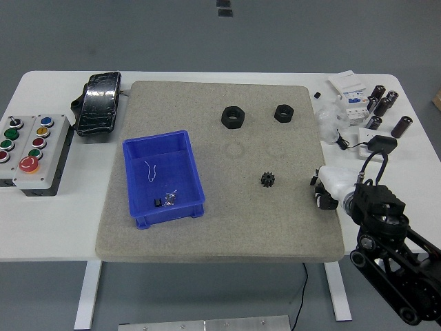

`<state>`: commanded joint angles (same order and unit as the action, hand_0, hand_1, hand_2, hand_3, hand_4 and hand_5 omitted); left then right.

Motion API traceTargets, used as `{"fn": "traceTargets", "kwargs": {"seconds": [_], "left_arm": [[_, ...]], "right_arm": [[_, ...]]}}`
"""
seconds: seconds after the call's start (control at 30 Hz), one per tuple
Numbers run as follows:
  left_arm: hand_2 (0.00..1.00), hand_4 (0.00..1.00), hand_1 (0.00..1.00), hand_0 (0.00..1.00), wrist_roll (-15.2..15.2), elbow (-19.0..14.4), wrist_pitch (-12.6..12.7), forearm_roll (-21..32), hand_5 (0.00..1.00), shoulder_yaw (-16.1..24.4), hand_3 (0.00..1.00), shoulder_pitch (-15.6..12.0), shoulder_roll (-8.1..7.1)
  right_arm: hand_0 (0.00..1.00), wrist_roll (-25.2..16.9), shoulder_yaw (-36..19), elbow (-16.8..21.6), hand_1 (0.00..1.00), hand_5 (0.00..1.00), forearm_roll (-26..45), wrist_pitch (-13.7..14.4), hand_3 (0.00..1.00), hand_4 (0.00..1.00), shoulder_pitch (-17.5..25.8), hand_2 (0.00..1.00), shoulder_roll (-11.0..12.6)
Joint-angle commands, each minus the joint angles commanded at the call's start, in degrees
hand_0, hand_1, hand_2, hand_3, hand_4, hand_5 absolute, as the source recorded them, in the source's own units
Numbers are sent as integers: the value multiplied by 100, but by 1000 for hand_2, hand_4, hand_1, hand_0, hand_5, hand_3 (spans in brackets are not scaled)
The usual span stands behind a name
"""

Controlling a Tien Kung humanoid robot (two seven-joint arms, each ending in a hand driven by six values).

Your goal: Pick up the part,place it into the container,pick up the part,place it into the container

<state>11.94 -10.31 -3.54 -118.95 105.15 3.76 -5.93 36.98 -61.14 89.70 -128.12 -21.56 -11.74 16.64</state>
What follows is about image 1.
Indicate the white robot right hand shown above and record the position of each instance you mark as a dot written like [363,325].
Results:
[336,179]

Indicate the small black gear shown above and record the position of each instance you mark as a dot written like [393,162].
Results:
[267,180]

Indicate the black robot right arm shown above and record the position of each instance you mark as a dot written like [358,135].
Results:
[379,203]

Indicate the small black hex nut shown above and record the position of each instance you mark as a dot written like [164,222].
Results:
[279,117]

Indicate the white cardboard box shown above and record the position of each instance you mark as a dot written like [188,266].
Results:
[346,82]

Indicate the large black hex nut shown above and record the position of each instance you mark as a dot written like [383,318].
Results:
[225,121]

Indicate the blue plastic box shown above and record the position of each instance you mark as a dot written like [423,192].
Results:
[169,165]

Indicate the grey emergency-stop control box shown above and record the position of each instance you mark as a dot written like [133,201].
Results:
[51,145]

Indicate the grey four-button control box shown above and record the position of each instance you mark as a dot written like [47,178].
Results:
[17,141]

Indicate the crumpled clear plastic bag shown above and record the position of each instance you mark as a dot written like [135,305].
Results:
[327,124]

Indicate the black power adapter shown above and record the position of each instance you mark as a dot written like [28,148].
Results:
[383,143]

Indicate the dark brown capacitor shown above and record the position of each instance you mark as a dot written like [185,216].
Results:
[374,123]
[372,105]
[401,126]
[382,107]
[377,92]
[392,97]

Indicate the white circuit breaker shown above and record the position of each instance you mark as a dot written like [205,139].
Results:
[355,112]

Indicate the white table leg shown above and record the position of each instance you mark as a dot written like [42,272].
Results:
[338,291]
[87,293]

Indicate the grey-brown mat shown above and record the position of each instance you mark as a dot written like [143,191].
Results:
[224,224]

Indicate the brown cardboard piece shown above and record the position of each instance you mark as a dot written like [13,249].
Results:
[437,99]

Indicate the small clear plastic bag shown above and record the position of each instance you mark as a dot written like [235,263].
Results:
[171,199]

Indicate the small black clip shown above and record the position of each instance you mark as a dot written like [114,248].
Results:
[158,203]

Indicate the white thread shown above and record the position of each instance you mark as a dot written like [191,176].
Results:
[150,179]

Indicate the black floor marker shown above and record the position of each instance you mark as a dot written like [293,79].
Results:
[223,2]

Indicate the black foil-wrapped device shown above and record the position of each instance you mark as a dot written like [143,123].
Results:
[98,103]

